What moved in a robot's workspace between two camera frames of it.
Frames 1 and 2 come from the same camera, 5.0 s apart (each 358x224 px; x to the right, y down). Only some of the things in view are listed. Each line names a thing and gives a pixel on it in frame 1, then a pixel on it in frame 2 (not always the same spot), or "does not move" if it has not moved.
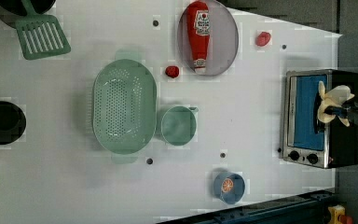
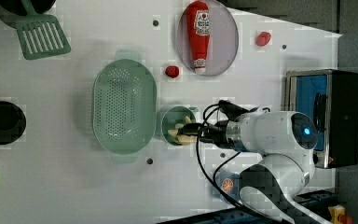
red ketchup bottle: x=198 y=19 does not move
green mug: x=178 y=125 does not move
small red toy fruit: x=172 y=71 does not move
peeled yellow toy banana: x=334 y=97 -> x=184 y=139
